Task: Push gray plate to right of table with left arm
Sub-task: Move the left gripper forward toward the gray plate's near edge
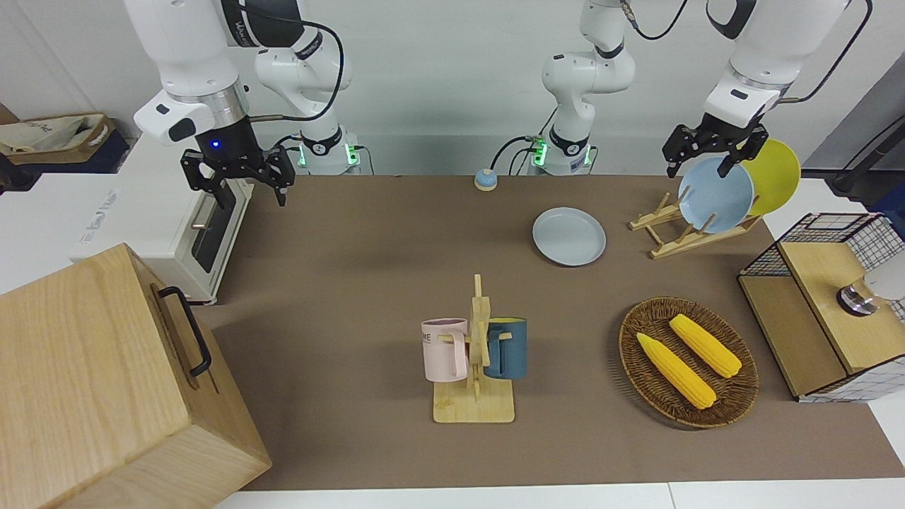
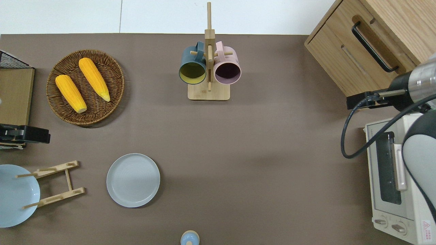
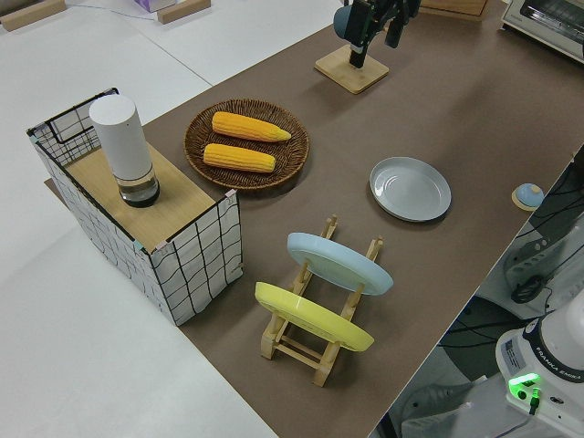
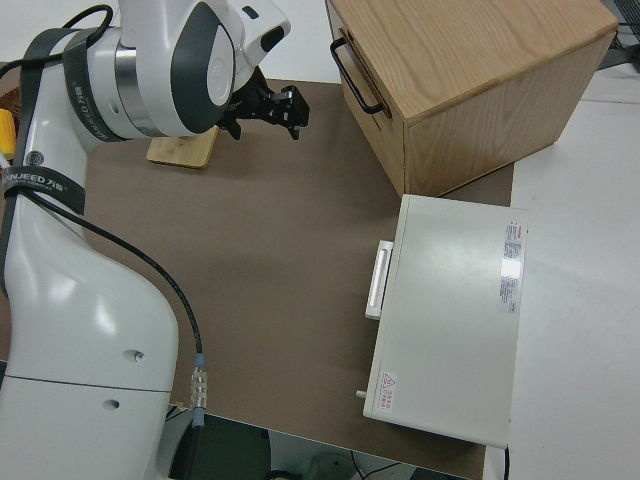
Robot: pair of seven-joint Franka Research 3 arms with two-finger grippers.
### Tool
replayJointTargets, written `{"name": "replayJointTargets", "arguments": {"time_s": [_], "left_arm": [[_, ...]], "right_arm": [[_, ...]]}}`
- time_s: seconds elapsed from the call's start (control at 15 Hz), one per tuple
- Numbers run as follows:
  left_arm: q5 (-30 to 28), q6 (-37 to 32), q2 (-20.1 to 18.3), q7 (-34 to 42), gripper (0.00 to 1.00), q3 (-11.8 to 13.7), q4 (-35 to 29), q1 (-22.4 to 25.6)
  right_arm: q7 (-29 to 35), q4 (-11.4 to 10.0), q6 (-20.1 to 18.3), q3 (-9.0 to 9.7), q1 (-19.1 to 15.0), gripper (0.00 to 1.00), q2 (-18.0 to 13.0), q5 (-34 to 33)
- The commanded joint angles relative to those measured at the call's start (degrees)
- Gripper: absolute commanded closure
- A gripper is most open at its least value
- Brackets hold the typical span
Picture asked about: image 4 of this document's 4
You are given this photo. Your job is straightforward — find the black wire rack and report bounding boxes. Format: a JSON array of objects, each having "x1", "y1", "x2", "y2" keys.
[{"x1": 607, "y1": 0, "x2": 640, "y2": 71}]

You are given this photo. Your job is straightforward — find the black cabinet handle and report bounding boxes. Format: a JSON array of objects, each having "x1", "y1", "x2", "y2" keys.
[{"x1": 329, "y1": 38, "x2": 386, "y2": 115}]

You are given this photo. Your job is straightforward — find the small wooden block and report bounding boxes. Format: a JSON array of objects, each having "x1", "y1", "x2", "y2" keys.
[{"x1": 146, "y1": 124, "x2": 221, "y2": 171}]

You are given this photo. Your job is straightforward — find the yellow corn cob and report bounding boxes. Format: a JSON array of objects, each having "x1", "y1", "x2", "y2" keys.
[{"x1": 0, "y1": 110, "x2": 15, "y2": 154}]

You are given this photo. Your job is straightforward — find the white oven door handle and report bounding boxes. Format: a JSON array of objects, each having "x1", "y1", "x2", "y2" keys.
[{"x1": 364, "y1": 240, "x2": 395, "y2": 320}]

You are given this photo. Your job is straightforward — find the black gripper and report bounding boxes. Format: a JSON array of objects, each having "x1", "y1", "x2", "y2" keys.
[{"x1": 219, "y1": 69, "x2": 311, "y2": 142}]

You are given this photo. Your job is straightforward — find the black equipment box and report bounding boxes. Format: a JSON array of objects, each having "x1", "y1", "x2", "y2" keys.
[{"x1": 168, "y1": 413, "x2": 271, "y2": 480}]

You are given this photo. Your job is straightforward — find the brown table mat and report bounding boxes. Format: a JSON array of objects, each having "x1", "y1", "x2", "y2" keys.
[{"x1": 0, "y1": 62, "x2": 516, "y2": 480}]

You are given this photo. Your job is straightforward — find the white toaster oven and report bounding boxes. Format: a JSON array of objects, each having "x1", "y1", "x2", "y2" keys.
[{"x1": 353, "y1": 193, "x2": 530, "y2": 449}]

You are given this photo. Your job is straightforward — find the round wicker basket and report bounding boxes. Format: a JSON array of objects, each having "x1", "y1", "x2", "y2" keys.
[{"x1": 0, "y1": 82, "x2": 24, "y2": 126}]

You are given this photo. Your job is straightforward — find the wooden drawer cabinet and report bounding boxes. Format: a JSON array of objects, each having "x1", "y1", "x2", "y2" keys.
[{"x1": 324, "y1": 0, "x2": 619, "y2": 198}]

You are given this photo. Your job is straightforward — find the black velcro strap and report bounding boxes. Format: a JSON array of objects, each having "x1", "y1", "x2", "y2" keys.
[
  {"x1": 0, "y1": 167, "x2": 87, "y2": 214},
  {"x1": 62, "y1": 27, "x2": 124, "y2": 146}
]

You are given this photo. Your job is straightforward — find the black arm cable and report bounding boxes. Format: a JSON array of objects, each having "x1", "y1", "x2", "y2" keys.
[{"x1": 0, "y1": 4, "x2": 209, "y2": 431}]

